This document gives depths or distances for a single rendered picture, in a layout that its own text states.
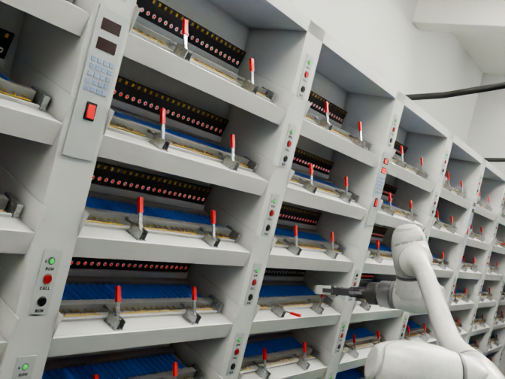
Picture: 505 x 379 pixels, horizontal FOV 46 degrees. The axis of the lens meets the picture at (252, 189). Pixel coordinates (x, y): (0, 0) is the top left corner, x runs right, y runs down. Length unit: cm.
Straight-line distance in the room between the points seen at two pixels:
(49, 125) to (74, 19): 19
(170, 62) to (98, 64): 20
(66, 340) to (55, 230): 23
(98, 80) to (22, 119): 17
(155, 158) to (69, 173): 22
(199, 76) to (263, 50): 43
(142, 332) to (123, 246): 23
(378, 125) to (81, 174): 139
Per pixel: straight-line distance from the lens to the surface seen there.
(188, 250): 144
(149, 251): 134
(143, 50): 123
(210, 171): 143
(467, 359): 147
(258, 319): 180
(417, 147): 298
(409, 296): 196
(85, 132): 114
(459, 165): 364
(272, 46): 174
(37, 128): 110
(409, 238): 189
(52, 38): 121
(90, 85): 114
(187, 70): 133
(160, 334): 146
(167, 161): 132
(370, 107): 233
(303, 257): 191
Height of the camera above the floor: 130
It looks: level
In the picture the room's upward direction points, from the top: 14 degrees clockwise
